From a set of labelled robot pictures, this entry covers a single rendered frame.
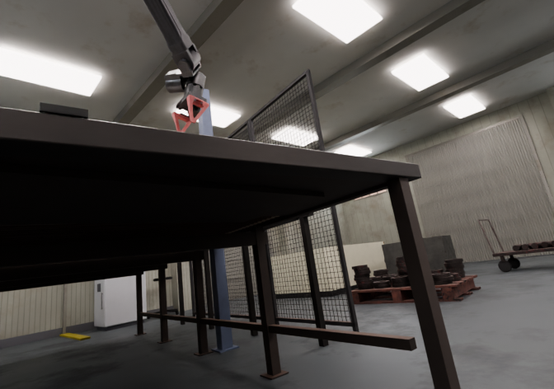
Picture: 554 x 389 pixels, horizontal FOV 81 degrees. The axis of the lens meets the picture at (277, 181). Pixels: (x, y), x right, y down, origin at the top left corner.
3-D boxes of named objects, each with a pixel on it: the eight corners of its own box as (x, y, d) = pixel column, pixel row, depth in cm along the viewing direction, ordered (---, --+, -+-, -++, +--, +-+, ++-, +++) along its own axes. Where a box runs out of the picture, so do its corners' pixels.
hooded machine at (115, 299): (133, 321, 579) (132, 246, 613) (147, 321, 540) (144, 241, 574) (91, 330, 532) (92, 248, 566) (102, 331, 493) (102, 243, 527)
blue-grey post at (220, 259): (239, 347, 263) (213, 88, 325) (220, 353, 253) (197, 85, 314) (229, 345, 276) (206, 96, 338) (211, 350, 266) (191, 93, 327)
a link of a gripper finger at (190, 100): (185, 114, 93) (190, 88, 97) (175, 124, 99) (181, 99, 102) (206, 124, 97) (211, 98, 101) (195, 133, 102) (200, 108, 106)
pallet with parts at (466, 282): (459, 302, 323) (445, 252, 336) (345, 304, 415) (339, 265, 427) (483, 288, 389) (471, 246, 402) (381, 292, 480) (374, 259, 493)
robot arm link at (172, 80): (186, 59, 98) (196, 49, 104) (152, 63, 100) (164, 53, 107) (199, 96, 105) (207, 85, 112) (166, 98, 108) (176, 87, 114)
